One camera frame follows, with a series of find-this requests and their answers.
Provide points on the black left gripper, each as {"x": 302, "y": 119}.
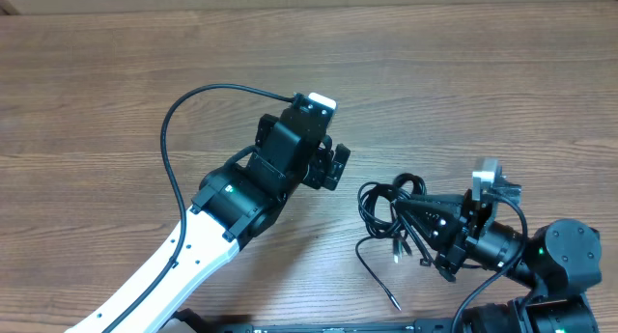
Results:
{"x": 326, "y": 167}

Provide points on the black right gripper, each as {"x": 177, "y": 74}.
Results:
{"x": 422, "y": 210}

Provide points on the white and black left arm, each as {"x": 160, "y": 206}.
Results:
{"x": 235, "y": 203}

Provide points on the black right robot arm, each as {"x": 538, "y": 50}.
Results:
{"x": 558, "y": 264}

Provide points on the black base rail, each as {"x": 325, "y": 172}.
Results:
{"x": 187, "y": 321}

